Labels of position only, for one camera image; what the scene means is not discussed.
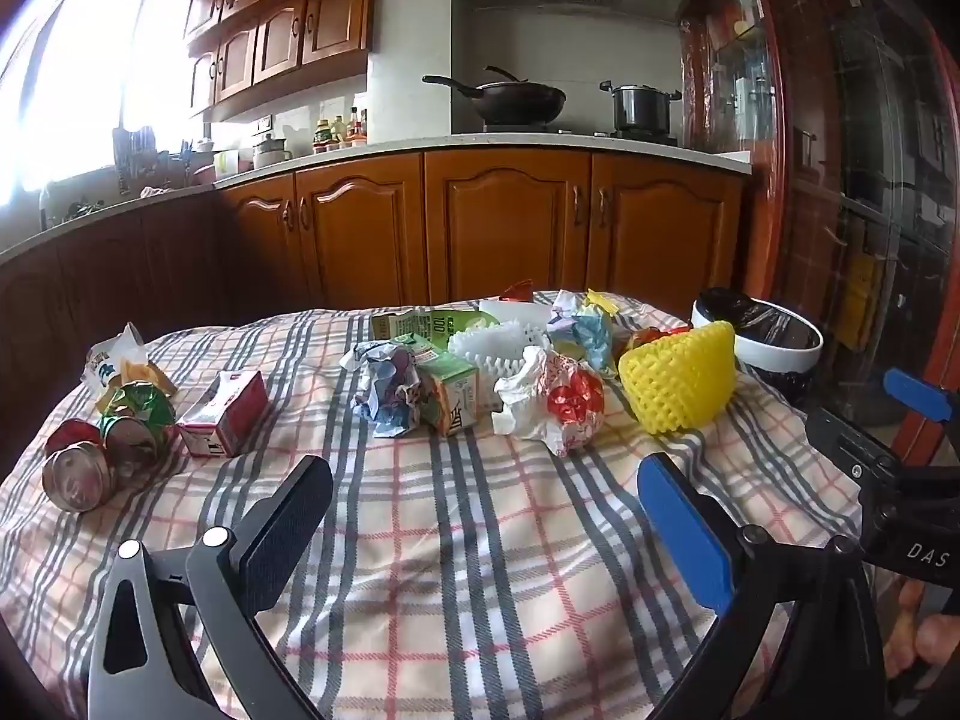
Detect glass display shelf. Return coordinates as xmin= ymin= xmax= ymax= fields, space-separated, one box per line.
xmin=682 ymin=0 xmax=781 ymax=151

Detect crumpled white red wrapper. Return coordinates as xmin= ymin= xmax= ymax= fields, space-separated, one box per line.
xmin=493 ymin=347 xmax=607 ymax=458

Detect black trash bag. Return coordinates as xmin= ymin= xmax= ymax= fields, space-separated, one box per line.
xmin=691 ymin=286 xmax=820 ymax=404

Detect plaid tablecloth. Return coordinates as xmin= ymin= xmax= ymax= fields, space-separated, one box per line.
xmin=0 ymin=289 xmax=863 ymax=720

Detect red wooden door frame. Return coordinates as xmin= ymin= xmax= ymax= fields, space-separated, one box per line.
xmin=739 ymin=0 xmax=800 ymax=301

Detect red milk carton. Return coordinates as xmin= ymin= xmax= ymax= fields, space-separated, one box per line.
xmin=176 ymin=370 xmax=271 ymax=458

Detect white lidded pot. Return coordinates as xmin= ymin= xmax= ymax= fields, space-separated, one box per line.
xmin=253 ymin=133 xmax=293 ymax=170

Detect wooden lower kitchen cabinets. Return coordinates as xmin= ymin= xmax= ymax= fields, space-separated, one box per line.
xmin=0 ymin=150 xmax=751 ymax=361

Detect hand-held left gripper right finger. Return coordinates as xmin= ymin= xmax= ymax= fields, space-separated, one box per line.
xmin=637 ymin=452 xmax=890 ymax=720

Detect white yellow snack packet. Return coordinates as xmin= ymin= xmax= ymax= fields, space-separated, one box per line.
xmin=82 ymin=322 xmax=177 ymax=406

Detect flattened green drink carton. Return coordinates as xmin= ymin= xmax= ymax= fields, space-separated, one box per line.
xmin=371 ymin=307 xmax=500 ymax=352

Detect crumpled blue yellow wrapper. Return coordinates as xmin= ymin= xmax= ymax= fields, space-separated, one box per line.
xmin=547 ymin=289 xmax=620 ymax=376

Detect glass sliding door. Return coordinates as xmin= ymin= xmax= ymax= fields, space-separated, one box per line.
xmin=780 ymin=0 xmax=960 ymax=406

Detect yellow foam fruit net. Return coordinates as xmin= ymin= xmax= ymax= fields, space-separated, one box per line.
xmin=619 ymin=320 xmax=737 ymax=436

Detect kitchen window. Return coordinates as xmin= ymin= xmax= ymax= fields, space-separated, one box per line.
xmin=0 ymin=0 xmax=188 ymax=203

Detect green crushed can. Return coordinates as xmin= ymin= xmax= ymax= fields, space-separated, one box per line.
xmin=100 ymin=381 xmax=179 ymax=477

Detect white foam fruit net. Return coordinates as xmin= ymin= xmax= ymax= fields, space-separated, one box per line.
xmin=448 ymin=319 xmax=552 ymax=381

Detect steel cooking pot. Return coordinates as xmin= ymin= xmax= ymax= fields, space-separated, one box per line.
xmin=600 ymin=81 xmax=682 ymax=134

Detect black wok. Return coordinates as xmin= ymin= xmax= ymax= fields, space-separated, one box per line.
xmin=422 ymin=66 xmax=567 ymax=127

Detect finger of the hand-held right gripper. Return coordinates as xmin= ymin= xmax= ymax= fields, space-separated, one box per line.
xmin=883 ymin=367 xmax=959 ymax=425
xmin=806 ymin=406 xmax=905 ymax=488

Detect red gold wrapper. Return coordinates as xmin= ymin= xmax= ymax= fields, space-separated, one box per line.
xmin=626 ymin=325 xmax=691 ymax=352

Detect wooden upper kitchen cabinets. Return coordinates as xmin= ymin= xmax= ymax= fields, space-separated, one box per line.
xmin=180 ymin=0 xmax=443 ymax=121

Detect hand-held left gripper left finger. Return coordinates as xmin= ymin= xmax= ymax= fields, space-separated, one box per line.
xmin=86 ymin=454 xmax=335 ymax=720

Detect white trash bin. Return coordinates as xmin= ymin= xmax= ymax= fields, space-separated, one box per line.
xmin=690 ymin=286 xmax=824 ymax=406

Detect utensil holder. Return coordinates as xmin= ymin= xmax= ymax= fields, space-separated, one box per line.
xmin=112 ymin=124 xmax=162 ymax=196

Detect white kitchen countertop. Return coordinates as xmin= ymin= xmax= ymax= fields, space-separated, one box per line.
xmin=0 ymin=131 xmax=753 ymax=263

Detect small green drink carton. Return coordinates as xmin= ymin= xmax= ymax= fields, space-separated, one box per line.
xmin=409 ymin=349 xmax=481 ymax=437

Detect wooden kitchen cabinets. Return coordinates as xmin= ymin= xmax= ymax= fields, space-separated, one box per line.
xmin=180 ymin=0 xmax=443 ymax=121
xmin=0 ymin=150 xmax=751 ymax=361

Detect gas stove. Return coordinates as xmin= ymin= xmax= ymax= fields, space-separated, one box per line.
xmin=480 ymin=122 xmax=680 ymax=149

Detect row of condiment bottles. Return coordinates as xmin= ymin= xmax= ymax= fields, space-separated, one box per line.
xmin=313 ymin=106 xmax=370 ymax=155

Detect person's right hand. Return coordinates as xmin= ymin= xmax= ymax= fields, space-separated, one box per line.
xmin=885 ymin=581 xmax=960 ymax=683

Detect crumpled blue white paper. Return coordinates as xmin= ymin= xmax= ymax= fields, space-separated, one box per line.
xmin=341 ymin=341 xmax=426 ymax=440

